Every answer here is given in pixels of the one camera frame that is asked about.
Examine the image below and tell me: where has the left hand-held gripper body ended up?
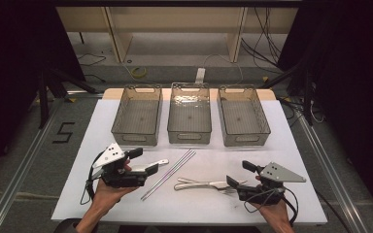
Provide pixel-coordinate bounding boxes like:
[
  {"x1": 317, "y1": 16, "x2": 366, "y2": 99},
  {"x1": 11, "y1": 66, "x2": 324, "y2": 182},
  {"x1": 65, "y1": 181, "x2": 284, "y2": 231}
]
[{"x1": 91, "y1": 142, "x2": 149, "y2": 189}]

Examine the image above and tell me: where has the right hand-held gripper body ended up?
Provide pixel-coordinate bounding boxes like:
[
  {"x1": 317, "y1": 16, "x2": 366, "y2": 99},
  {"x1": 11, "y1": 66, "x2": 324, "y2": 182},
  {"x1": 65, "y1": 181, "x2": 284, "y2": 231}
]
[{"x1": 236, "y1": 161, "x2": 307, "y2": 206}]

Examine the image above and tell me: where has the metal chopstick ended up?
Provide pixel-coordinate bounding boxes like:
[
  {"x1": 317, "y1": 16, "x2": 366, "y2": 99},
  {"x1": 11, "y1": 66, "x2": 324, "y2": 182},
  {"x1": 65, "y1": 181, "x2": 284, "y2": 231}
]
[
  {"x1": 140, "y1": 149, "x2": 192, "y2": 200},
  {"x1": 142, "y1": 150, "x2": 197, "y2": 202}
]

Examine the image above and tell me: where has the clear plastic bin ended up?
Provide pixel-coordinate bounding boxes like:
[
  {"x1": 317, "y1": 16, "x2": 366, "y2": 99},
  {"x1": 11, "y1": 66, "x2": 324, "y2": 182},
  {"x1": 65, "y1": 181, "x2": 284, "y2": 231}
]
[
  {"x1": 110, "y1": 84, "x2": 163, "y2": 147},
  {"x1": 217, "y1": 84, "x2": 272, "y2": 148},
  {"x1": 167, "y1": 82, "x2": 213, "y2": 145}
]

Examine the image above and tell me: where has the metal fork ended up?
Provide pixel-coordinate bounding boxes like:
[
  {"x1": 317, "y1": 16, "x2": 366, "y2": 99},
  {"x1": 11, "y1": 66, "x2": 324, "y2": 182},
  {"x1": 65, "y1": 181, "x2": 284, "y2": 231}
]
[{"x1": 177, "y1": 177, "x2": 238, "y2": 195}]

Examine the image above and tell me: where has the person's left hand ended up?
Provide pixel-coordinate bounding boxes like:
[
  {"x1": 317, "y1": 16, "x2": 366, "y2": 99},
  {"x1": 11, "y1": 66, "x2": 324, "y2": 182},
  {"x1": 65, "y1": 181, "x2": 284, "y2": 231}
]
[{"x1": 88, "y1": 179, "x2": 140, "y2": 216}]

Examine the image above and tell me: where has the person's right hand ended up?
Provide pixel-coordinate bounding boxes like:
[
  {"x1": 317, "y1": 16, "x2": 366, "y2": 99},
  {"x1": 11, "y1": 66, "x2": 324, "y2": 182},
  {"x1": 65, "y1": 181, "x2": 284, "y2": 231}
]
[{"x1": 251, "y1": 197, "x2": 295, "y2": 233}]

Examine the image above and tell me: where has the white table mat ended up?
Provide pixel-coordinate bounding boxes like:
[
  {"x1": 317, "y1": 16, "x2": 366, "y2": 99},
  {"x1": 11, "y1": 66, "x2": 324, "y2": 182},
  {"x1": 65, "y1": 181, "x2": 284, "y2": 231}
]
[{"x1": 51, "y1": 98, "x2": 328, "y2": 226}]

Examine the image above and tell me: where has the yellow tape roll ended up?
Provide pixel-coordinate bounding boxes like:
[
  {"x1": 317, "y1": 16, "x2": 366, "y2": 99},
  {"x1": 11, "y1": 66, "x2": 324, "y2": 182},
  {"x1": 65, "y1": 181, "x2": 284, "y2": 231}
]
[{"x1": 131, "y1": 66, "x2": 149, "y2": 79}]

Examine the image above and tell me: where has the black metal stand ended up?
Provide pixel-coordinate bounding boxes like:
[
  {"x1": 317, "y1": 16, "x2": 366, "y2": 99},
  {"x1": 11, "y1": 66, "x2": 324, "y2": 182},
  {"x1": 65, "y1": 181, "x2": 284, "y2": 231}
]
[
  {"x1": 37, "y1": 66, "x2": 98, "y2": 130},
  {"x1": 261, "y1": 57, "x2": 315, "y2": 126}
]

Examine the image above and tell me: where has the white power strip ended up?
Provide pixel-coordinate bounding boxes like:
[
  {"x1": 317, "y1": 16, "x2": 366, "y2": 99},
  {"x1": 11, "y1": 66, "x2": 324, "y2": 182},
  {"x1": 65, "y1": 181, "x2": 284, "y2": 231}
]
[{"x1": 194, "y1": 67, "x2": 206, "y2": 84}]

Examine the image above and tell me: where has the dark curtain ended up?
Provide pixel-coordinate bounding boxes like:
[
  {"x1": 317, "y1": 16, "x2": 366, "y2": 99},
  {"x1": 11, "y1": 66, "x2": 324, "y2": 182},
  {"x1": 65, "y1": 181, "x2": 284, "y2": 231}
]
[
  {"x1": 0, "y1": 0, "x2": 86, "y2": 183},
  {"x1": 278, "y1": 0, "x2": 373, "y2": 224}
]

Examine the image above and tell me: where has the wooden shelf unit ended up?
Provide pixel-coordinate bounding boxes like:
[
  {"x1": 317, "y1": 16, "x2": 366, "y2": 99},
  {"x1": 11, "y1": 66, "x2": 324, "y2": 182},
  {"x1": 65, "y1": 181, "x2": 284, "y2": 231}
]
[{"x1": 56, "y1": 7, "x2": 299, "y2": 64}]

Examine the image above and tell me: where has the left hand-held gripper cable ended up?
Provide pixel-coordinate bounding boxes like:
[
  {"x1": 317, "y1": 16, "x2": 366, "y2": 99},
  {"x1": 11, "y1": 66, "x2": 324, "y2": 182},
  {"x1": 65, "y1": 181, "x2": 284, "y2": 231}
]
[{"x1": 80, "y1": 151, "x2": 105, "y2": 206}]

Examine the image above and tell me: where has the hand-held gripper cable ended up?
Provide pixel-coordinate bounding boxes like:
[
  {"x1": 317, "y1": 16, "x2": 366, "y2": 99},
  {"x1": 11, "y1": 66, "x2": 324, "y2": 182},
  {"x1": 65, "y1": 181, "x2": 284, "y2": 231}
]
[
  {"x1": 243, "y1": 185, "x2": 299, "y2": 227},
  {"x1": 80, "y1": 151, "x2": 105, "y2": 206}
]

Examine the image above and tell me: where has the right hand-held gripper cable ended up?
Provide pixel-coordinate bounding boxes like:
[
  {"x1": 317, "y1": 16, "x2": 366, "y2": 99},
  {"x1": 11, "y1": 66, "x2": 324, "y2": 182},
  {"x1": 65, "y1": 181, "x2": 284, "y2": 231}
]
[{"x1": 243, "y1": 185, "x2": 299, "y2": 227}]

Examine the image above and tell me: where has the metal floor rail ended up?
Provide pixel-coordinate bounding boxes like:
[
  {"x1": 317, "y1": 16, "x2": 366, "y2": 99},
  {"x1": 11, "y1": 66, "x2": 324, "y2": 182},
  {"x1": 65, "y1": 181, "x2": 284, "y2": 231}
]
[
  {"x1": 0, "y1": 98, "x2": 66, "y2": 233},
  {"x1": 295, "y1": 113, "x2": 370, "y2": 233}
]

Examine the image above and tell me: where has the white power strip cable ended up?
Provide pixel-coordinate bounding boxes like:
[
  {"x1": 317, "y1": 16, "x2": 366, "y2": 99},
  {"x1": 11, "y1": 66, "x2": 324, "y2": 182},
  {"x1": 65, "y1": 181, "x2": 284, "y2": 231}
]
[{"x1": 203, "y1": 52, "x2": 245, "y2": 83}]

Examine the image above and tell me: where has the thin black floor cable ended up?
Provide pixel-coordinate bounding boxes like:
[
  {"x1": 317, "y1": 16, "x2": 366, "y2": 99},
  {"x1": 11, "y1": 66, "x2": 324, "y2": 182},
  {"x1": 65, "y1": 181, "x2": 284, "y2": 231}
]
[{"x1": 77, "y1": 52, "x2": 107, "y2": 68}]

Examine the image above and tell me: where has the black cable bundle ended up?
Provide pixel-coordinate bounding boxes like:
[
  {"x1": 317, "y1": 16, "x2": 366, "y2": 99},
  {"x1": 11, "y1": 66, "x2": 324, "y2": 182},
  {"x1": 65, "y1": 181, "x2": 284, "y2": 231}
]
[{"x1": 241, "y1": 8, "x2": 288, "y2": 75}]

